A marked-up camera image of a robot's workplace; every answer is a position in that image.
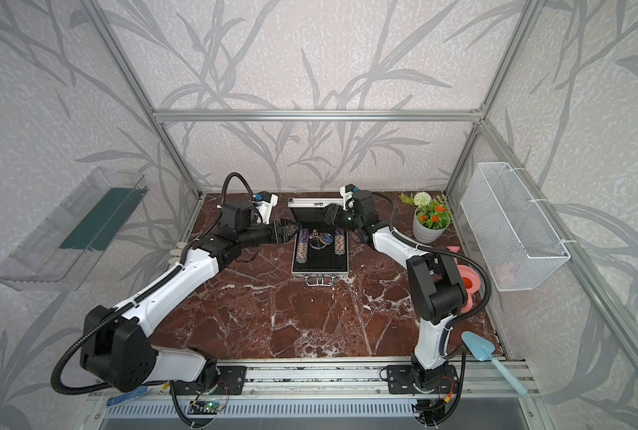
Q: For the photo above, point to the left purple poker chip row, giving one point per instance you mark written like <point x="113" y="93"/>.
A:
<point x="302" y="246"/>

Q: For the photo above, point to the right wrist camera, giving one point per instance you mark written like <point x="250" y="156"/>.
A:
<point x="347" y="195"/>

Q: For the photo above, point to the potted artificial flower plant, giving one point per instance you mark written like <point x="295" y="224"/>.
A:
<point x="432" y="215"/>

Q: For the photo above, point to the white wire mesh basket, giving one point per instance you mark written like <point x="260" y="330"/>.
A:
<point x="520" y="246"/>

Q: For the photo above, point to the silver aluminium poker case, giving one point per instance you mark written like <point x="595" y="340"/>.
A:
<point x="320" y="253"/>

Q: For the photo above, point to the white work glove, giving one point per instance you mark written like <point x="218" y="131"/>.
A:
<point x="178" y="254"/>

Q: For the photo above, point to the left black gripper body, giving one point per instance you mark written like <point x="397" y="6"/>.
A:
<point x="255" y="235"/>

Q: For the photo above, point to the pink watering can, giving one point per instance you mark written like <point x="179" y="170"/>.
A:
<point x="472" y="283"/>

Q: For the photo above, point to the blue dotted work glove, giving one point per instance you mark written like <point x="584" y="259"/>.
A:
<point x="125" y="397"/>

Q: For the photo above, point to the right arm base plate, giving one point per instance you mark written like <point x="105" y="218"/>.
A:
<point x="409" y="379"/>

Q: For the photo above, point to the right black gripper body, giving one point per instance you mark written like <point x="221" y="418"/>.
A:
<point x="343" y="219"/>

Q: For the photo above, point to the loose poker chips pile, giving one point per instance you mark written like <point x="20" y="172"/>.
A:
<point x="319" y="241"/>

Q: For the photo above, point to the green circuit board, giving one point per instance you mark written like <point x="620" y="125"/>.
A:
<point x="206" y="408"/>

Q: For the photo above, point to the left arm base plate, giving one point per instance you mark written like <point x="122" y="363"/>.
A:
<point x="221" y="381"/>

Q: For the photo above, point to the purple poker chip row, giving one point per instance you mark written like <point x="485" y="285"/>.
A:
<point x="302" y="246"/>
<point x="340" y="242"/>

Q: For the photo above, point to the right purple poker chip row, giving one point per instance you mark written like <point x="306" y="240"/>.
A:
<point x="340" y="242"/>

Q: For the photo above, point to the light blue garden trowel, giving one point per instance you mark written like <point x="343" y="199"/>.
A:
<point x="483" y="350"/>

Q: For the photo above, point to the clear plastic wall shelf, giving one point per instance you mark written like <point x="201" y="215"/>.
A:
<point x="60" y="254"/>

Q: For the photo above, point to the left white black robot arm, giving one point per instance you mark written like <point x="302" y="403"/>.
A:
<point x="115" y="350"/>

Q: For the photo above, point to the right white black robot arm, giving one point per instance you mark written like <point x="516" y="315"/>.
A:
<point x="436" y="286"/>

